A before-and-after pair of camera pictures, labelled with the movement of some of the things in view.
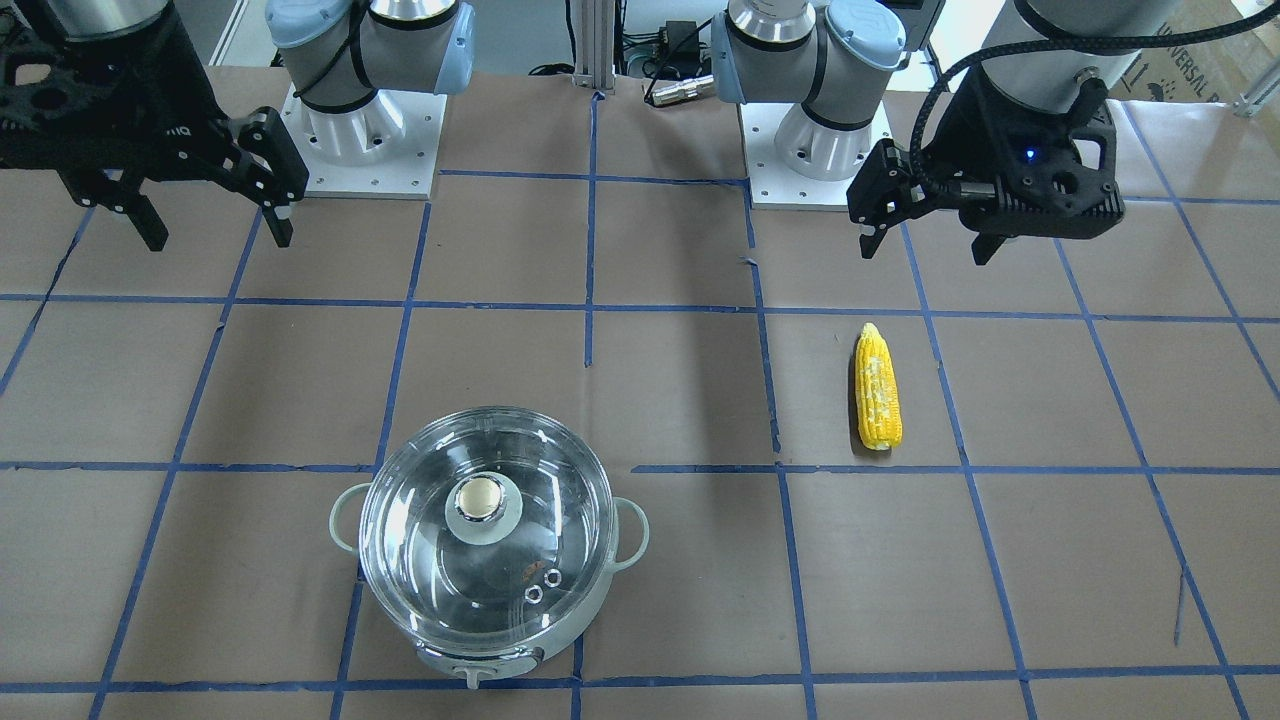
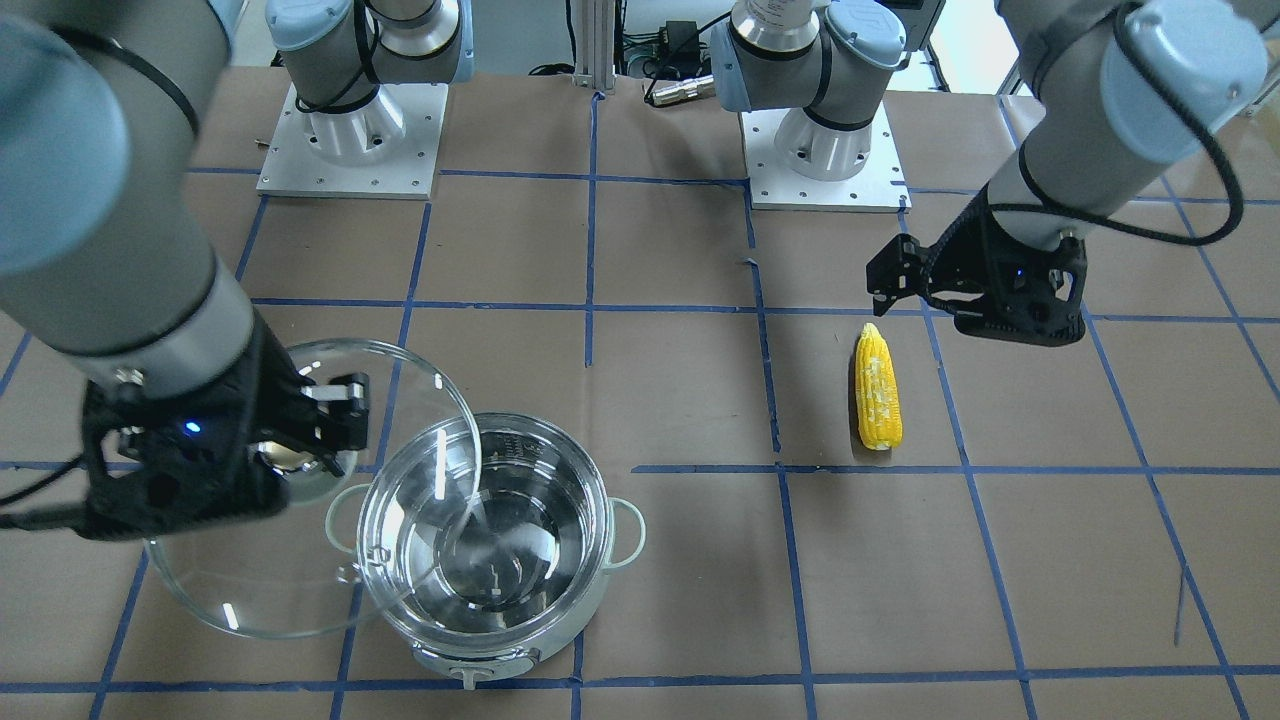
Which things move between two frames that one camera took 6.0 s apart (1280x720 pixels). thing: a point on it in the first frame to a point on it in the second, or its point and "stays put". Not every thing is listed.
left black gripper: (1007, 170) to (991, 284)
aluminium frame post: (593, 30) stays put
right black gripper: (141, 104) to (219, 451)
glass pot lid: (486, 523) to (343, 552)
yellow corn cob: (878, 399) stays put
